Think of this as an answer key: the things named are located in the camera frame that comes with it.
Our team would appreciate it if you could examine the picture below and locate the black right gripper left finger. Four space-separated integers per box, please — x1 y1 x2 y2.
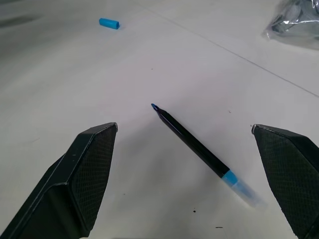
0 122 119 239

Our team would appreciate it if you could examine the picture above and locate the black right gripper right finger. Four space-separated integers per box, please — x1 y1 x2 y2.
251 123 319 239

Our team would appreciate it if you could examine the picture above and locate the black pen with blue end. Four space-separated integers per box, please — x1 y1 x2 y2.
151 103 267 209

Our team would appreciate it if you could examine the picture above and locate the blue pen cap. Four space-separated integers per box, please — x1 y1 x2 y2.
99 17 121 30

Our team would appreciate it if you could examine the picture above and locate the clear crumpled plastic bag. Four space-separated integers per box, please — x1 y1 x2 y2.
261 0 319 52

